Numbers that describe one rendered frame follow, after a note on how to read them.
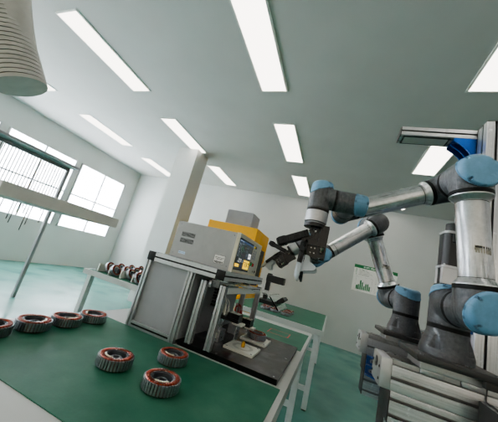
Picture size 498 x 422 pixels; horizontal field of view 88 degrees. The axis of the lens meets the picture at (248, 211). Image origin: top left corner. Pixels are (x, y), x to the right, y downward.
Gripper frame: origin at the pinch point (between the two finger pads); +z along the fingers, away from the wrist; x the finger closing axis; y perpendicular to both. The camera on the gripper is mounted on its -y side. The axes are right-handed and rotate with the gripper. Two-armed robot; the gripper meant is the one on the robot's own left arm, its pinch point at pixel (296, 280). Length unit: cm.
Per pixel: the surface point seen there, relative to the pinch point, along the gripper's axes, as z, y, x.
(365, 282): -37, 94, 574
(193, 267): 6, -51, 24
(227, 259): -1, -40, 38
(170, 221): -50, -302, 350
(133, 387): 40, -37, -16
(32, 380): 40, -55, -32
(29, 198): -3, -66, -44
